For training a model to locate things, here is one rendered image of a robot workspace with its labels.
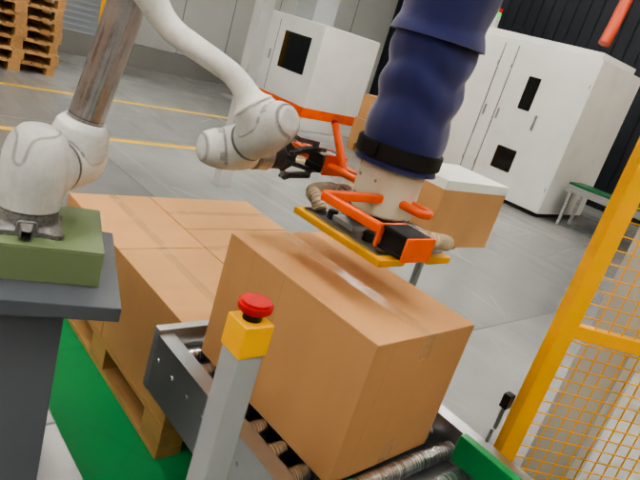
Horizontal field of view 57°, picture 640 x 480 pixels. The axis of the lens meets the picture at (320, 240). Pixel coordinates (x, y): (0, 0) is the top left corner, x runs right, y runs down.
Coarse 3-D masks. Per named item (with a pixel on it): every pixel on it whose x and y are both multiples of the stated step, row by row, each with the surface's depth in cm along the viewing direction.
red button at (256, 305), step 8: (240, 296) 113; (248, 296) 112; (256, 296) 113; (264, 296) 114; (240, 304) 110; (248, 304) 110; (256, 304) 110; (264, 304) 111; (272, 304) 114; (248, 312) 109; (256, 312) 109; (264, 312) 110; (248, 320) 111; (256, 320) 112
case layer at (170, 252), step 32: (128, 224) 257; (160, 224) 268; (192, 224) 280; (224, 224) 292; (256, 224) 307; (128, 256) 228; (160, 256) 236; (192, 256) 245; (224, 256) 255; (128, 288) 225; (160, 288) 212; (192, 288) 219; (128, 320) 225; (160, 320) 205; (192, 320) 197; (128, 352) 225; (160, 416) 205
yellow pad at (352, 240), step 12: (300, 216) 159; (312, 216) 156; (324, 216) 157; (324, 228) 152; (336, 228) 150; (336, 240) 149; (348, 240) 146; (360, 240) 146; (372, 240) 149; (360, 252) 142; (372, 252) 141; (384, 252) 143; (372, 264) 140; (384, 264) 139; (396, 264) 143
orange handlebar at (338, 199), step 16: (304, 144) 180; (352, 176) 160; (336, 192) 136; (352, 192) 140; (368, 192) 145; (336, 208) 130; (352, 208) 127; (400, 208) 148; (416, 208) 145; (368, 224) 124
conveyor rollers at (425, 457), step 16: (192, 352) 179; (208, 368) 174; (272, 432) 159; (432, 432) 179; (272, 448) 149; (288, 448) 152; (432, 448) 169; (448, 448) 171; (304, 464) 147; (400, 464) 158; (416, 464) 161; (432, 464) 166
